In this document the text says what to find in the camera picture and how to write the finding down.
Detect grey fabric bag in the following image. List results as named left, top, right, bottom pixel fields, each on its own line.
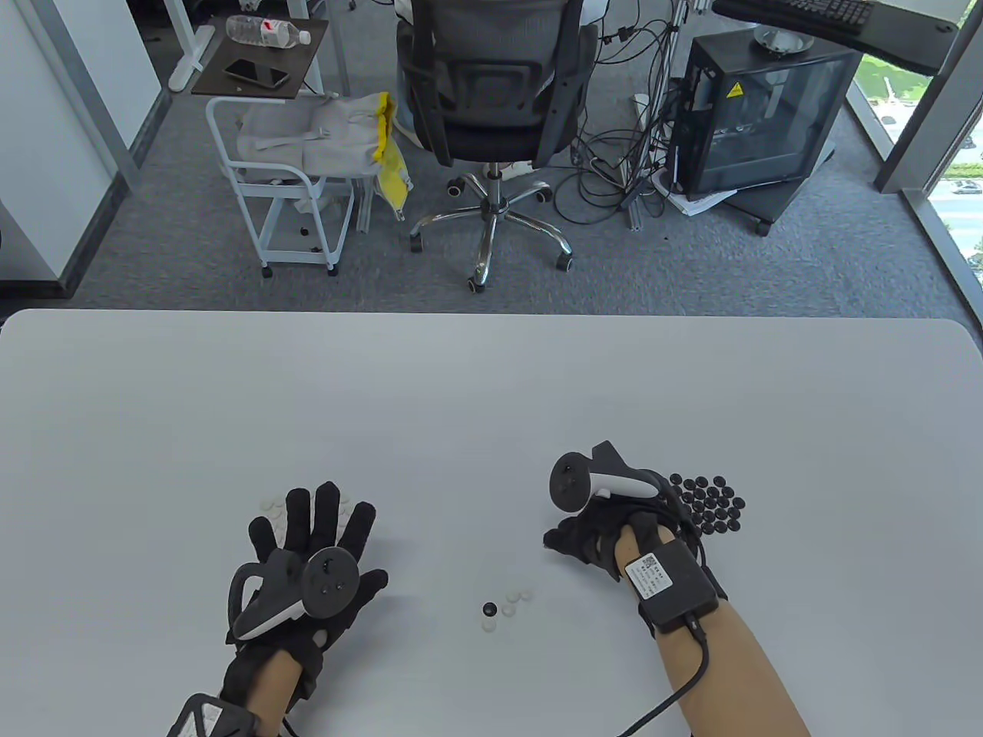
left=237, top=96, right=385, bottom=181

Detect black mesh office chair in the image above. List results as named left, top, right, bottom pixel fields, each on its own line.
left=396, top=0, right=600, bottom=296

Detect black and white controller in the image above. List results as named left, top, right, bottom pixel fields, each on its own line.
left=228, top=547, right=360, bottom=642
left=548, top=441, right=696, bottom=538

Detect black smartphone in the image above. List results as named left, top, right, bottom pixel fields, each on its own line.
left=223, top=58, right=291, bottom=88

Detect tangle of black floor cables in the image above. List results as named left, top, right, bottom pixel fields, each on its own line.
left=553, top=0, right=684, bottom=227

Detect round silver stand base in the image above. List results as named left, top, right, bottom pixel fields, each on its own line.
left=753, top=21, right=815, bottom=56

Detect clear plastic water bottle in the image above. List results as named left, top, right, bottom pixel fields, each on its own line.
left=226, top=14, right=313, bottom=49

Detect black and white right controller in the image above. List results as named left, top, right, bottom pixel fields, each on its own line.
left=548, top=441, right=696, bottom=538

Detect black wrist strap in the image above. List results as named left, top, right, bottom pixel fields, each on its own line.
left=637, top=568, right=729, bottom=638

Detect aluminium frame post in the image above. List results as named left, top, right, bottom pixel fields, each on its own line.
left=628, top=0, right=688, bottom=231

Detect black computer case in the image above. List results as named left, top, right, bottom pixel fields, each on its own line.
left=672, top=32, right=862, bottom=202

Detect black and white left controller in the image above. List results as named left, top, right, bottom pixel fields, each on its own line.
left=228, top=547, right=360, bottom=642

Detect person's right hand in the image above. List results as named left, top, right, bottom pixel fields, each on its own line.
left=543, top=503, right=670, bottom=582

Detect brown side table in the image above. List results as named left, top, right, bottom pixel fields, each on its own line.
left=190, top=17, right=329, bottom=99

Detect white rolling cart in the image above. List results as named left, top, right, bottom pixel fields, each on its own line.
left=206, top=96, right=356, bottom=279

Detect person's left hand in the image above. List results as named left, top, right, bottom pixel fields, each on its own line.
left=223, top=481, right=389, bottom=703

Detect black patterned wrist camera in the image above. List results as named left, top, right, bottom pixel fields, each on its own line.
left=167, top=693, right=262, bottom=737

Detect grey window pillar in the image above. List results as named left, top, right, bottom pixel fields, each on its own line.
left=874, top=0, right=983, bottom=197

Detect black labelled wrist camera box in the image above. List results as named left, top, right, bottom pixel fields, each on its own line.
left=624, top=540, right=720, bottom=635

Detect black wrist box cable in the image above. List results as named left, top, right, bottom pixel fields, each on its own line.
left=618, top=614, right=711, bottom=737

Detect cluster of black go stones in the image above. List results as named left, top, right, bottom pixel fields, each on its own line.
left=668, top=474, right=747, bottom=534

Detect white papers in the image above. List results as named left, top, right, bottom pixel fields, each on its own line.
left=653, top=169, right=738, bottom=216

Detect black wheeled platform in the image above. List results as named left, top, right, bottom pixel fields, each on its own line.
left=726, top=165, right=834, bottom=237

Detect white desk leg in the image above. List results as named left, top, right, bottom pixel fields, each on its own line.
left=165, top=0, right=217, bottom=94

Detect person's right forearm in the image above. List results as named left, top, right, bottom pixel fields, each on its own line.
left=614, top=514, right=813, bottom=737

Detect cluster of white go stones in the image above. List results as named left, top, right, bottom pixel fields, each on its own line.
left=260, top=491, right=354, bottom=530

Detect black keyboard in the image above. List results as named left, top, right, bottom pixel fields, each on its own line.
left=756, top=0, right=876, bottom=37

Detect yellow plastic bag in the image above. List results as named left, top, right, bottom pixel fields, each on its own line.
left=372, top=92, right=413, bottom=222

